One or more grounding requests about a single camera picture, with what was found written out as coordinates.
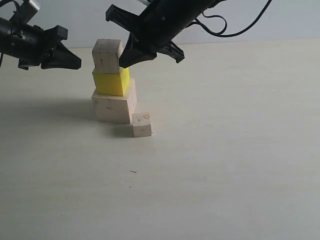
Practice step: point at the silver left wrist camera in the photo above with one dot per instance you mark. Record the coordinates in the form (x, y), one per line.
(28, 9)

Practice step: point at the large wooden cube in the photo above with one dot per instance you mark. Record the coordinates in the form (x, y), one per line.
(116, 109)

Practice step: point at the yellow cube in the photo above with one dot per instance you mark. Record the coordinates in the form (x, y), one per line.
(113, 84)

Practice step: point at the small wooden cube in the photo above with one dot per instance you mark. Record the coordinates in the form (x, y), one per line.
(141, 123)

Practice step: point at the medium wooden cube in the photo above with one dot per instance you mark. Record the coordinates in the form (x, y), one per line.
(106, 54)

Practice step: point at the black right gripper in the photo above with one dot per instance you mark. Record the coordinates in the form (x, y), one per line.
(155, 27)

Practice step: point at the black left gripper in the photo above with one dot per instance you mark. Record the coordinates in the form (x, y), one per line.
(33, 46)

